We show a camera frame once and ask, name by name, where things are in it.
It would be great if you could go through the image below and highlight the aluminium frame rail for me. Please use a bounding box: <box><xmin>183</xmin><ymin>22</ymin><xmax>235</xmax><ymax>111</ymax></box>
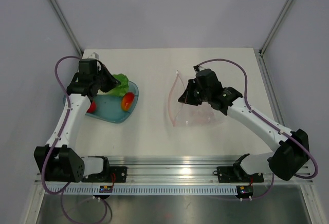
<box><xmin>34</xmin><ymin>157</ymin><xmax>314</xmax><ymax>185</ymax></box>

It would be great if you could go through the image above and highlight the green lettuce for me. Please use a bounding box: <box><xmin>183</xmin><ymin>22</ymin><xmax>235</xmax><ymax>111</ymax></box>
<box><xmin>97</xmin><ymin>73</ymin><xmax>129</xmax><ymax>97</ymax></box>

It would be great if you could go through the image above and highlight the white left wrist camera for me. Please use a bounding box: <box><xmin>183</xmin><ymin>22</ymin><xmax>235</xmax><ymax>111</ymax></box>
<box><xmin>88</xmin><ymin>52</ymin><xmax>100</xmax><ymax>60</ymax></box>

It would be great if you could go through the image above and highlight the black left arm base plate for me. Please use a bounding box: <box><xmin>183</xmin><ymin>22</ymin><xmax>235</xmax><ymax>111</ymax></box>
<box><xmin>81</xmin><ymin>166</ymin><xmax>127</xmax><ymax>183</ymax></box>

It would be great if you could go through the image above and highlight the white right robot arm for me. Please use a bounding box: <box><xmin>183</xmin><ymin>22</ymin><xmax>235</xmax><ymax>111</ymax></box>
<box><xmin>178</xmin><ymin>69</ymin><xmax>309</xmax><ymax>181</ymax></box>

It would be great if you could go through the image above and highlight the teal plastic container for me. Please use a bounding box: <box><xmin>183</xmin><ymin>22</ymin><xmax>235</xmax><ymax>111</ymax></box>
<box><xmin>63</xmin><ymin>81</ymin><xmax>139</xmax><ymax>128</ymax></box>

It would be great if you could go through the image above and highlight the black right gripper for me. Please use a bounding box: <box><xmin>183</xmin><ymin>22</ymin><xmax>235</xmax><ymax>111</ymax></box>
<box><xmin>179</xmin><ymin>79</ymin><xmax>211</xmax><ymax>106</ymax></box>

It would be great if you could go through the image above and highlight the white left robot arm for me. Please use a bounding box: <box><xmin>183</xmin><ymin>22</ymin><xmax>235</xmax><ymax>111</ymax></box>
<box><xmin>34</xmin><ymin>59</ymin><xmax>120</xmax><ymax>182</ymax></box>

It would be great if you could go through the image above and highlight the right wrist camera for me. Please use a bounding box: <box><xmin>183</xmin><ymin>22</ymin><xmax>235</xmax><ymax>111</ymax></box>
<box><xmin>193</xmin><ymin>65</ymin><xmax>205</xmax><ymax>72</ymax></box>

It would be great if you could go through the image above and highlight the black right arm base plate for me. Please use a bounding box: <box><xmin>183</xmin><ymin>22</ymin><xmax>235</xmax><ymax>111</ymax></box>
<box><xmin>213</xmin><ymin>166</ymin><xmax>264</xmax><ymax>183</ymax></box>

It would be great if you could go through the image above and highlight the white slotted cable duct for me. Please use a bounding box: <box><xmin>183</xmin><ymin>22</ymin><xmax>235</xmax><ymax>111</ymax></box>
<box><xmin>45</xmin><ymin>184</ymin><xmax>239</xmax><ymax>194</ymax></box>

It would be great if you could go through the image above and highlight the clear pink zip top bag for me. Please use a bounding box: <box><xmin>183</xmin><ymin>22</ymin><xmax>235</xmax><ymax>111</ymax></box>
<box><xmin>167</xmin><ymin>70</ymin><xmax>225</xmax><ymax>127</ymax></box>

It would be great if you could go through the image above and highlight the red tomato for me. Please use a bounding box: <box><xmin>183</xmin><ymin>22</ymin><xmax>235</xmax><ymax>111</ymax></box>
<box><xmin>87</xmin><ymin>101</ymin><xmax>97</xmax><ymax>114</ymax></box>

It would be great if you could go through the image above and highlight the aluminium corner post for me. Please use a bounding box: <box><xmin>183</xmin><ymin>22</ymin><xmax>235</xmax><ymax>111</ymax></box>
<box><xmin>259</xmin><ymin>0</ymin><xmax>295</xmax><ymax>57</ymax></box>
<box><xmin>48</xmin><ymin>0</ymin><xmax>84</xmax><ymax>57</ymax></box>

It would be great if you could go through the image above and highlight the red orange mango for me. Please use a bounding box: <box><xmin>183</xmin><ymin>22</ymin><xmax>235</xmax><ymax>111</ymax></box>
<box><xmin>121</xmin><ymin>92</ymin><xmax>135</xmax><ymax>111</ymax></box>

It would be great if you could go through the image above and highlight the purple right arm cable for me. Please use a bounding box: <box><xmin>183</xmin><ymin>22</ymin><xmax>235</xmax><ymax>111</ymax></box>
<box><xmin>197</xmin><ymin>58</ymin><xmax>319</xmax><ymax>201</ymax></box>

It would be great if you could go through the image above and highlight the right aluminium corner post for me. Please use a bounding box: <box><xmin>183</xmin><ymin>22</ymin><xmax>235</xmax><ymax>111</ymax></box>
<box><xmin>259</xmin><ymin>0</ymin><xmax>295</xmax><ymax>57</ymax></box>

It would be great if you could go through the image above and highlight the left aluminium corner post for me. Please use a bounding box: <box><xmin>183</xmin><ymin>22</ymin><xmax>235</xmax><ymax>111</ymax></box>
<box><xmin>48</xmin><ymin>0</ymin><xmax>84</xmax><ymax>57</ymax></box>

